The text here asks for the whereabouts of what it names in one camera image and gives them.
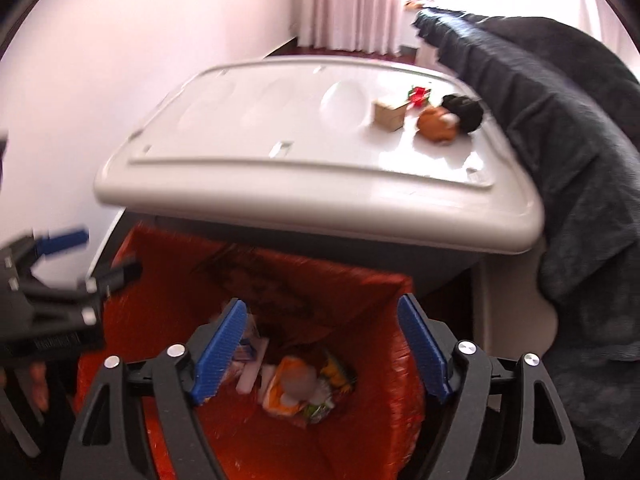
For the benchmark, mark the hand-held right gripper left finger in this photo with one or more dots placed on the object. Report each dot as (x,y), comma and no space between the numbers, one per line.
(220,355)

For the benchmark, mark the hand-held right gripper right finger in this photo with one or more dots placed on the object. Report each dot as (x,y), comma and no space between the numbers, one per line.
(425,350)

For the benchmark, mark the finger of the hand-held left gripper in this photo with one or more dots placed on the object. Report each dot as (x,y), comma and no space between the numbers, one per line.
(117,276)
(65,240)

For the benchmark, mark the white plastic tube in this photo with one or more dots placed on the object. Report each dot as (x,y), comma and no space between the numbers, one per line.
(250,375)

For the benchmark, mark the orange and white snack bag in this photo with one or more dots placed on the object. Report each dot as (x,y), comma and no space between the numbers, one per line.
(282,390)

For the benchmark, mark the red bin liner bag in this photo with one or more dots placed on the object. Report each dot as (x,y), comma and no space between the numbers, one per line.
(360,305)

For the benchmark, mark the orange juice pouch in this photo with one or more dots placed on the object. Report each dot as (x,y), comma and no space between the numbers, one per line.
(337,372)

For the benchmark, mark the green snack bag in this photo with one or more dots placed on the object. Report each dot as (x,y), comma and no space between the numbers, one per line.
(319,411)

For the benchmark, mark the person's left hand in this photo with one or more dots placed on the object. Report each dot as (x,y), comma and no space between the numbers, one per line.
(39,385)

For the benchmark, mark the white plastic bin lid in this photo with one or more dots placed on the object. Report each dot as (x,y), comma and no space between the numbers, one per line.
(250,125)

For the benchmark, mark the orange plush toy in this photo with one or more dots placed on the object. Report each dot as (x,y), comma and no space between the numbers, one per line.
(435,127)

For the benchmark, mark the small beige box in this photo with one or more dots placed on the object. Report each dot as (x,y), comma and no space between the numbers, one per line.
(389,116)

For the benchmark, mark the black plush toy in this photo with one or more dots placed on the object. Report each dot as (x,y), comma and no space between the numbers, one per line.
(467,112)

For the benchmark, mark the red and green toy car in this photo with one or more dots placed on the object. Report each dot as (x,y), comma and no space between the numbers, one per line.
(419,96)

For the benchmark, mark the dark grey blanket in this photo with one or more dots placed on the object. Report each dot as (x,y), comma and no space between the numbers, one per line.
(575,135)

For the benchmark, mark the pink dotted curtain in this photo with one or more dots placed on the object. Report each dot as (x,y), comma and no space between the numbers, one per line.
(350,5)

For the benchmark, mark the white bed frame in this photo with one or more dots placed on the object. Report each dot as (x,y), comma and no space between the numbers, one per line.
(427,54)

